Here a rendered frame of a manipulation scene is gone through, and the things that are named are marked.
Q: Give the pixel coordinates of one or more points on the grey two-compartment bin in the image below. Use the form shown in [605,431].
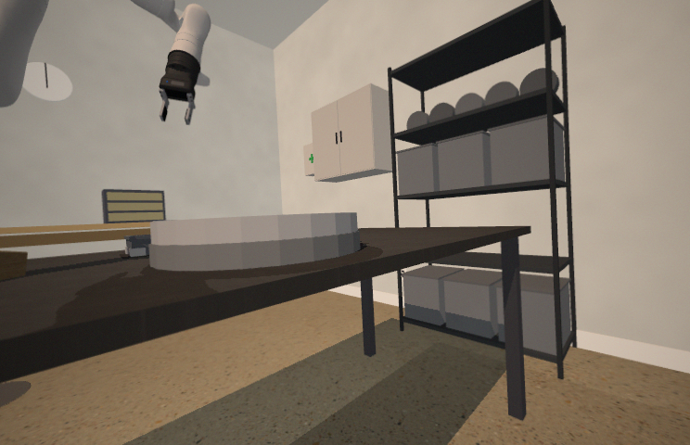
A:
[137,245]

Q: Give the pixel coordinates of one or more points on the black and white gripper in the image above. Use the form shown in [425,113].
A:
[182,74]

